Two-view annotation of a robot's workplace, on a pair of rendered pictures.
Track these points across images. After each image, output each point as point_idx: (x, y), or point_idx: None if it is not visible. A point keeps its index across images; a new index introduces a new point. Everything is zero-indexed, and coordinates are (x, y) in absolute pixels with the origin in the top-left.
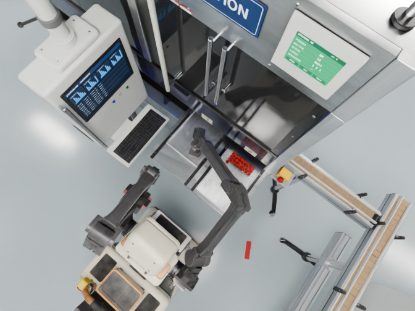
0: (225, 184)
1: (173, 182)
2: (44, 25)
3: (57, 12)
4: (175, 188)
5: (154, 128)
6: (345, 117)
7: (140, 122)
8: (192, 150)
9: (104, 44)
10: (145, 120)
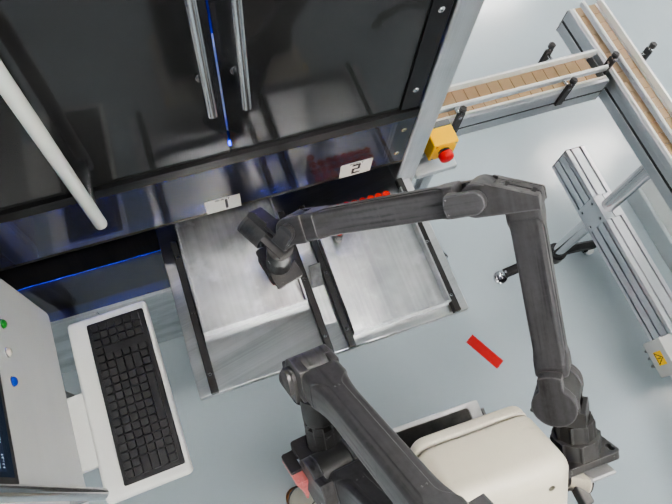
0: (458, 203)
1: (259, 418)
2: None
3: None
4: (275, 420)
5: (143, 347)
6: None
7: (102, 370)
8: (277, 275)
9: None
10: (107, 355)
